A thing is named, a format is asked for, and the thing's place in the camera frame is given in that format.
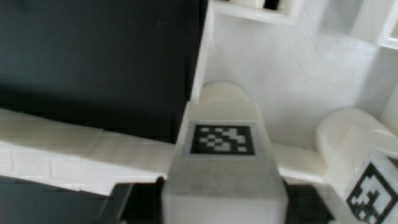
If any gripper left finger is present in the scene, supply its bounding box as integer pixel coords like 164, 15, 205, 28
95, 177, 166, 224

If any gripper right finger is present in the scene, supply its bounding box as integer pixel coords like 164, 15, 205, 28
285, 183, 335, 224

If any white chair leg with tag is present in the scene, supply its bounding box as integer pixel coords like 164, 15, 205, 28
315, 108, 398, 224

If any white chair seat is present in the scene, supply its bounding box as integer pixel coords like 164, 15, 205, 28
193, 0, 398, 184

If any white U-shaped fence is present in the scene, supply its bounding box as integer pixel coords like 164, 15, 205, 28
0, 109, 175, 196

